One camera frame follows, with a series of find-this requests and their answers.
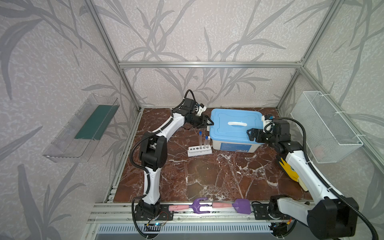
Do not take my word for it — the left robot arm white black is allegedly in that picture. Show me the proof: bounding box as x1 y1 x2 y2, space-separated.
129 90 214 221

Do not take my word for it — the yellow black work glove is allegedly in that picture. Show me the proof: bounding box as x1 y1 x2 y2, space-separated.
277 157 309 192

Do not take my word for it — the green mat in shelf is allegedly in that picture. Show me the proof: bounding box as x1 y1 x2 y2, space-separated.
75 105 120 141

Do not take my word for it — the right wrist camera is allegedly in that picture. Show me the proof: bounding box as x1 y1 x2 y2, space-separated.
262 114 274 133

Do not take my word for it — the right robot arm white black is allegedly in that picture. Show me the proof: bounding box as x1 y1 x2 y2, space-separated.
247 115 379 240

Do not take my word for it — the white plastic storage bin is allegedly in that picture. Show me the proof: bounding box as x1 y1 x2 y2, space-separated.
213 140 263 153

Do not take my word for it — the white wire mesh basket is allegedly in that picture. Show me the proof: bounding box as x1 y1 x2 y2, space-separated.
291 91 363 164

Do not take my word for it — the white test tube rack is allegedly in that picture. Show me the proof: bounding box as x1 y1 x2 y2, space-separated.
187 145 212 157

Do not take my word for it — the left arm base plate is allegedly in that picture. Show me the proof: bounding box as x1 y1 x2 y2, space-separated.
134 205 175 221

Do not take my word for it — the clear acrylic wall shelf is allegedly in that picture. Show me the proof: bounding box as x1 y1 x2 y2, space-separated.
43 94 120 163

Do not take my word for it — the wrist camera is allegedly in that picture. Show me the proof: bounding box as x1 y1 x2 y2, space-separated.
262 114 274 133
195 104 207 116

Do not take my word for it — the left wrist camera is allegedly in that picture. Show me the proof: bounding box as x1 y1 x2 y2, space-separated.
195 104 207 116

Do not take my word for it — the purple garden fork pink handle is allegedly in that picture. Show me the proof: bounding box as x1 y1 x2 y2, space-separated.
169 198 210 214

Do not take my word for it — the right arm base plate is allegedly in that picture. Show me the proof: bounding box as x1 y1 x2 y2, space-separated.
251 201 292 222

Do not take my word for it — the purple garden spade pink handle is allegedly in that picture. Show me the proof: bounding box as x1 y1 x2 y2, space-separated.
212 199 252 215

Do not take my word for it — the blue plastic bin lid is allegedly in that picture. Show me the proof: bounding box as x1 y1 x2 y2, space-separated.
210 109 264 144

